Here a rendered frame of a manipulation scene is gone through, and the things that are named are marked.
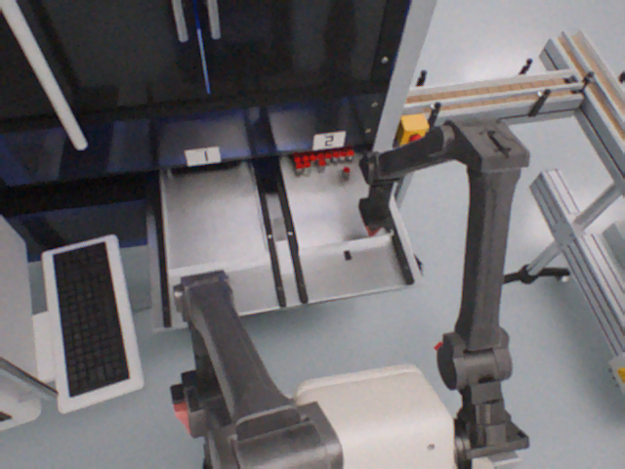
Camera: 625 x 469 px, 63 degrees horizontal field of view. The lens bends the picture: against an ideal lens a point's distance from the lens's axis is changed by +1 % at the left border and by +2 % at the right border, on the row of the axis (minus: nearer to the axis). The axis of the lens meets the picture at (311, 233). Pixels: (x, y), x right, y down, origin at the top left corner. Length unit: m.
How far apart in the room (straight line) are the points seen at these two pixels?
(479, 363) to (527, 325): 1.57
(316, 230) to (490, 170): 0.73
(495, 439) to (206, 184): 0.98
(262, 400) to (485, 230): 0.43
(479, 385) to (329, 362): 1.32
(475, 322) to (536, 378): 1.55
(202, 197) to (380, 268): 0.53
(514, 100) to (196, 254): 1.10
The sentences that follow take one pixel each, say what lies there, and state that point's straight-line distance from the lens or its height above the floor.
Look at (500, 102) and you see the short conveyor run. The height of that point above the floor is 0.93.
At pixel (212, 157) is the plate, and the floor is 1.01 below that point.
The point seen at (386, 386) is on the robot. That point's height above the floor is 1.34.
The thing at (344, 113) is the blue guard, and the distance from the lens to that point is 1.33.
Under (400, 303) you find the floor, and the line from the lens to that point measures 2.31.
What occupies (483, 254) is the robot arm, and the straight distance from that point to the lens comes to 0.81.
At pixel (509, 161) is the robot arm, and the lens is 0.77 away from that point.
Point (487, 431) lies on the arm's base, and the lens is 0.93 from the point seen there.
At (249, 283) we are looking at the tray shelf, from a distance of 1.32.
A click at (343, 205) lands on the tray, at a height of 0.88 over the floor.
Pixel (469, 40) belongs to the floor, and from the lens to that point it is 3.52.
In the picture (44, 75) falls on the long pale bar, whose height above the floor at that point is 1.39.
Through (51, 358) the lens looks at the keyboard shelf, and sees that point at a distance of 1.45.
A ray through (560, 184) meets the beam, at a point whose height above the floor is 0.55.
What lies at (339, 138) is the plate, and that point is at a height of 1.03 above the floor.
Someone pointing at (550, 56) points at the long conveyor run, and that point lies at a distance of 2.08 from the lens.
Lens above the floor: 2.09
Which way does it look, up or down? 60 degrees down
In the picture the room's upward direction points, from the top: 7 degrees clockwise
